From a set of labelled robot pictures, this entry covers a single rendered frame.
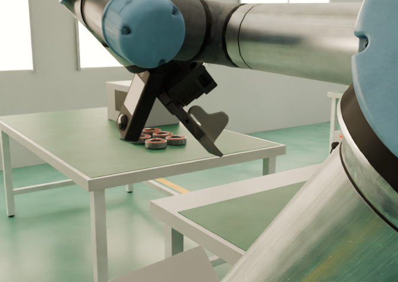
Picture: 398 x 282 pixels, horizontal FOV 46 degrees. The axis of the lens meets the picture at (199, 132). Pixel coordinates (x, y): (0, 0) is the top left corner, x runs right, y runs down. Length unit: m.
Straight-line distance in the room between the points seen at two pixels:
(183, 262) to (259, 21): 0.41
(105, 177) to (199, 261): 1.22
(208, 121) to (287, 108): 6.32
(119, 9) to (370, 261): 0.33
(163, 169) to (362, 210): 1.85
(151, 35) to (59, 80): 4.67
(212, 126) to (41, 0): 4.46
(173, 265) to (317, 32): 0.44
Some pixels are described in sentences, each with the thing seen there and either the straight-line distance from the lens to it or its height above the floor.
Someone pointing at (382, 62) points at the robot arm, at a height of 1.29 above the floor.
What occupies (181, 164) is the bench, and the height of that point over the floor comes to 0.74.
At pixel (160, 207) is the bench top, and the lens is 1.59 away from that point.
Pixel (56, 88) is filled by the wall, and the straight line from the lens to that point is 5.13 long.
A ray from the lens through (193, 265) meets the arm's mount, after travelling 0.76.
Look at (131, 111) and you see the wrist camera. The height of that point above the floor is 1.20.
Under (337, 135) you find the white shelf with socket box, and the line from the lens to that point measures 2.12.
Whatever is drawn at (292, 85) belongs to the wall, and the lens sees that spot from 7.03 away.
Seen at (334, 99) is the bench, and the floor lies 0.67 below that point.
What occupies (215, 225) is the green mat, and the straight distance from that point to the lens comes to 1.43.
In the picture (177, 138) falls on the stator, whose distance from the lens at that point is 2.45.
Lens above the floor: 1.30
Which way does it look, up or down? 11 degrees down
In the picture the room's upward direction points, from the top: straight up
